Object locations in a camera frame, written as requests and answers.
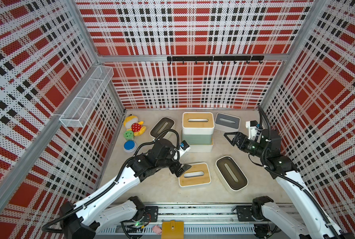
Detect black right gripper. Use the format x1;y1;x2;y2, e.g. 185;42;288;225
224;132;267;159

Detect white tissue box grey lid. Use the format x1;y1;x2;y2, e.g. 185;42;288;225
215;113;241;132

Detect mint green tissue box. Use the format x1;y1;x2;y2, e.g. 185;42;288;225
182;133;213;145

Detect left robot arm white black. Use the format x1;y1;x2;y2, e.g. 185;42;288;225
41;129;191;239

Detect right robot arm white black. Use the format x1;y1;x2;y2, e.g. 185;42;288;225
224;106;355;239

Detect cream tissue box dark lid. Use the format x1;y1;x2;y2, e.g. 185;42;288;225
150;117;175;138

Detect cream box dark lid front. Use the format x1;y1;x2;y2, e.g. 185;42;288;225
215;156;249;193

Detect blue lid white jar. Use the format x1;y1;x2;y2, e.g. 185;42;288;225
123;140;137;153

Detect green lid air freshener jar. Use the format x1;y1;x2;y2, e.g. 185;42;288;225
123;130;135;141

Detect yellow plush toy red dots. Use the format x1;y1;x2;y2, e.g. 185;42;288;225
123;115;147;136

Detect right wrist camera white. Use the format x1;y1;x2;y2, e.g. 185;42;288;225
246;120;259;140

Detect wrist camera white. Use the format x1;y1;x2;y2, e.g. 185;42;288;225
178;140;191;157
246;120;259;140

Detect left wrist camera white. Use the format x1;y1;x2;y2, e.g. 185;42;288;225
178;140;191;157

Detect yellow block on rail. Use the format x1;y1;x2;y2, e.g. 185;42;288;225
161;220;184;239

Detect pink small object on rail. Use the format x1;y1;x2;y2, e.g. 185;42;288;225
152;225;162;235

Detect black wall hook rail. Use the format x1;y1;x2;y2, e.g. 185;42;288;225
166;55;265;63

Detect white wire mesh wall basket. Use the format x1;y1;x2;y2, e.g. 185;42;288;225
60;66;113;128

